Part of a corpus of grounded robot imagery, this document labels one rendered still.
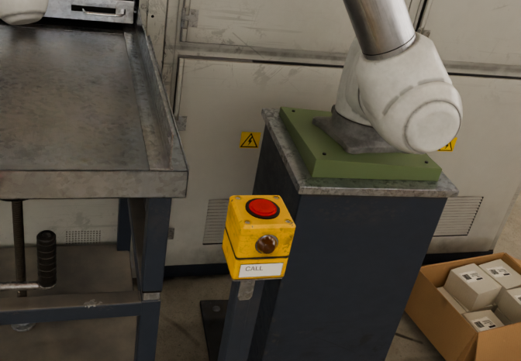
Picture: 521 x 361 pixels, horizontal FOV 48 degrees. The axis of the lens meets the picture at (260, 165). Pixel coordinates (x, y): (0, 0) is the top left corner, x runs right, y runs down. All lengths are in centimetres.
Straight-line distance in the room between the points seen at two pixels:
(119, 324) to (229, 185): 54
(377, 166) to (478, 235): 121
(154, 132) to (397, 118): 44
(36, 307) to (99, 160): 34
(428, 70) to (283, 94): 72
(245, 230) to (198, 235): 115
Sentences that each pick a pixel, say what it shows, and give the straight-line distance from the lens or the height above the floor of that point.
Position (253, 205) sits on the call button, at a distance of 82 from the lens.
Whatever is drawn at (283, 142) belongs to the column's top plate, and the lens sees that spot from 135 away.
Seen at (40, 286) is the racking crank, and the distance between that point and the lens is 108.
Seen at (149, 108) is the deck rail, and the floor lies 85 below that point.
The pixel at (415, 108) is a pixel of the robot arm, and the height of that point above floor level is 99.
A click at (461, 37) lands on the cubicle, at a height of 92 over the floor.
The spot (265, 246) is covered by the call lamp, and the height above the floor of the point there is 87.
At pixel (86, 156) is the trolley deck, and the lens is 102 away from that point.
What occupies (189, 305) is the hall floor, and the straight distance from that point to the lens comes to 196.
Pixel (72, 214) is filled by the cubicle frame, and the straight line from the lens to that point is 186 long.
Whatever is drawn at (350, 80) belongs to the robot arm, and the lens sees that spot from 128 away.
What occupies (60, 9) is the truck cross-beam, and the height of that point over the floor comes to 89.
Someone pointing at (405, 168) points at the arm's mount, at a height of 78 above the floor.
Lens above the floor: 136
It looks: 30 degrees down
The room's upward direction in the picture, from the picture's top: 11 degrees clockwise
